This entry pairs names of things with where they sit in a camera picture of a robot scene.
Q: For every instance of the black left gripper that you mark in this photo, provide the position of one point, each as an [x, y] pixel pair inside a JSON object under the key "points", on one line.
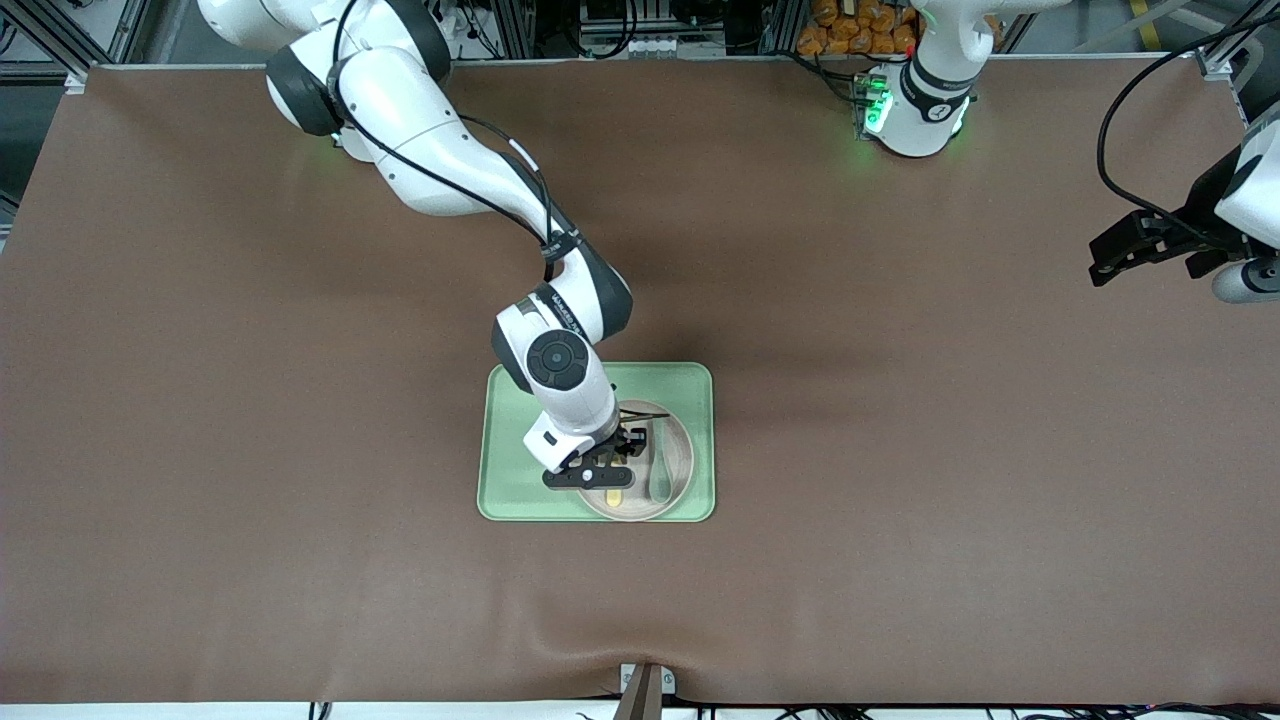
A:
{"points": [[1193, 222]]}

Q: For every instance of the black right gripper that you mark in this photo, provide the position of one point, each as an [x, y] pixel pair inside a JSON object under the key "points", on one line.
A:
{"points": [[628, 440]]}

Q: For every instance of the round beige plate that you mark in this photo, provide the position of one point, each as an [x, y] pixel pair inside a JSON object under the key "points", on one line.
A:
{"points": [[680, 460]]}

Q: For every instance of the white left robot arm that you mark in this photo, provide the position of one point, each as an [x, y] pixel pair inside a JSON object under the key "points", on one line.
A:
{"points": [[930, 110]]}

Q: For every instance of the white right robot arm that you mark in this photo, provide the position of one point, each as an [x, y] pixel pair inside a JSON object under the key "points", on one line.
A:
{"points": [[420, 130]]}

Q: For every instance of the green plastic spoon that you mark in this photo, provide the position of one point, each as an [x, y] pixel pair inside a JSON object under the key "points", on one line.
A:
{"points": [[660, 485]]}

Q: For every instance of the green rectangular tray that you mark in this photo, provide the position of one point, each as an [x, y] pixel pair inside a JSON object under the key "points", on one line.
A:
{"points": [[510, 480]]}

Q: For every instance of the brown table mat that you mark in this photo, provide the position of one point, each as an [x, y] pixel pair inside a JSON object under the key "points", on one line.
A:
{"points": [[300, 560]]}

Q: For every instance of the orange snack packets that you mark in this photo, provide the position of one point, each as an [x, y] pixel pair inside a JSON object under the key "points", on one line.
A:
{"points": [[850, 25]]}

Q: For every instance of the aluminium corner bracket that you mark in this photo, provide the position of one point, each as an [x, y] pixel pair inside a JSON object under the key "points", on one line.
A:
{"points": [[75, 82], [1215, 62]]}

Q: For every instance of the metal table edge bracket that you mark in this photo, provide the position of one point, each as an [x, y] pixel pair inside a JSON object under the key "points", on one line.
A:
{"points": [[668, 682]]}

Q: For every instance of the brown post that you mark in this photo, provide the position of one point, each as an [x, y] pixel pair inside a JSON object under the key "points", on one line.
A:
{"points": [[640, 700]]}

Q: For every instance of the aluminium frame post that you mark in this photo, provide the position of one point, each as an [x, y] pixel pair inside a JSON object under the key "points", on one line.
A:
{"points": [[520, 28], [782, 25]]}

